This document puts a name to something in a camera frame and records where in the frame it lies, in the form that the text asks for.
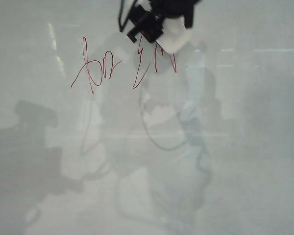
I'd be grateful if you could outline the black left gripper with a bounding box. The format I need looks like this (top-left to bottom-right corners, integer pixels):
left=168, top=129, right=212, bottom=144
left=126, top=0, right=203, bottom=45

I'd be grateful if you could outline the white whiteboard eraser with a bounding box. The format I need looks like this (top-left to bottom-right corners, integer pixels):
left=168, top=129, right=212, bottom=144
left=122, top=0, right=191, bottom=54

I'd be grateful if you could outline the red marker writing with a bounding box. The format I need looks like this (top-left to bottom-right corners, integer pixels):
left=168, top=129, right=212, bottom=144
left=70, top=36, right=178, bottom=95

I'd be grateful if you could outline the glossy white whiteboard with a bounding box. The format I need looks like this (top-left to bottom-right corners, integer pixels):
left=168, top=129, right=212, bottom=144
left=0, top=0, right=294, bottom=235

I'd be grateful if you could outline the black camera cable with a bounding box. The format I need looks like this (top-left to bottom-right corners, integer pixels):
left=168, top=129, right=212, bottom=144
left=116, top=0, right=138, bottom=34

